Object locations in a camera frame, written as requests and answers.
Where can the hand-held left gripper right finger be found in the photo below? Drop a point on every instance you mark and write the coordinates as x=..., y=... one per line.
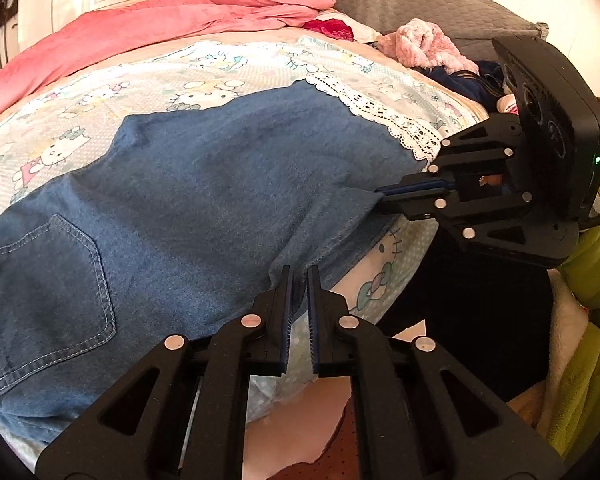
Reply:
x=312, y=320

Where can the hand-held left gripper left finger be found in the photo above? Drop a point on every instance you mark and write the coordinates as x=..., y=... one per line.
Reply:
x=289, y=320

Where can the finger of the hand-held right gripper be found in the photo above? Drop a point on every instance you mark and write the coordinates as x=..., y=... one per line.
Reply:
x=415, y=183
x=410, y=202

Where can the blue denim pants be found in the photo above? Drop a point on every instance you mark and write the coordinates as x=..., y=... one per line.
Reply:
x=205, y=185

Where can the person's right forearm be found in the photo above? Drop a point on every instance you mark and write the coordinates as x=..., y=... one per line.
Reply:
x=595, y=360

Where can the peach bed sheet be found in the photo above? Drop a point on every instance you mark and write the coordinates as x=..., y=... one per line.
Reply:
x=300, y=410

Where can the dark navy garment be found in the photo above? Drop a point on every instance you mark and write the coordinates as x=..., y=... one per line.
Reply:
x=480, y=80

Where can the pink fluffy cloth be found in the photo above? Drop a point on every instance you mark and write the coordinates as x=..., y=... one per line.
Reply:
x=420, y=42

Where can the red cloth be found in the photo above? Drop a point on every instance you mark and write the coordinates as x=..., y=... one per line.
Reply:
x=330, y=27

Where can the pink duvet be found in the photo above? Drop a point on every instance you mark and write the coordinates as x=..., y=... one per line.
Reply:
x=130, y=25

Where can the dark hanging object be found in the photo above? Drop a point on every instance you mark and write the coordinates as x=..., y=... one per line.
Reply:
x=2, y=15

